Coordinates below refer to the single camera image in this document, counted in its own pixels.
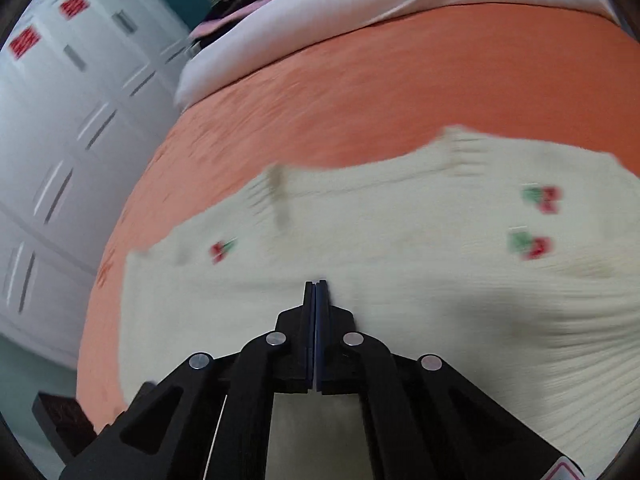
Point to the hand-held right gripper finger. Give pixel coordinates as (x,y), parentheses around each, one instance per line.
(320,310)
(309,310)

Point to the cream knit cherry sweater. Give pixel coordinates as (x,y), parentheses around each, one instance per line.
(400,260)

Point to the orange bed sheet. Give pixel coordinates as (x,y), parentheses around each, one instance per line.
(380,90)

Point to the dark brown box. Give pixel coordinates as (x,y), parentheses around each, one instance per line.
(62,417)

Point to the white duvet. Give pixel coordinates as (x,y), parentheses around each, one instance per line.
(350,15)

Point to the white wardrobe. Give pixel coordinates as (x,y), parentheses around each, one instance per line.
(65,135)

